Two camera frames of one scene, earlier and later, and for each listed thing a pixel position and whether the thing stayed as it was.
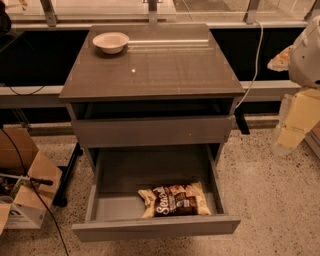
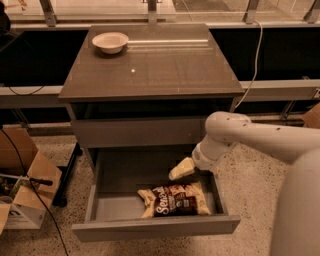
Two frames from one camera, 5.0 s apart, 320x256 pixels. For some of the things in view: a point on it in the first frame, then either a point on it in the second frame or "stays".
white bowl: (110, 42) stays
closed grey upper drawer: (192, 131) stays
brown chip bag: (174, 201) stays
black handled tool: (46, 182) stays
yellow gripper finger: (281, 61) -> (185, 167)
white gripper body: (306, 61) -> (201, 157)
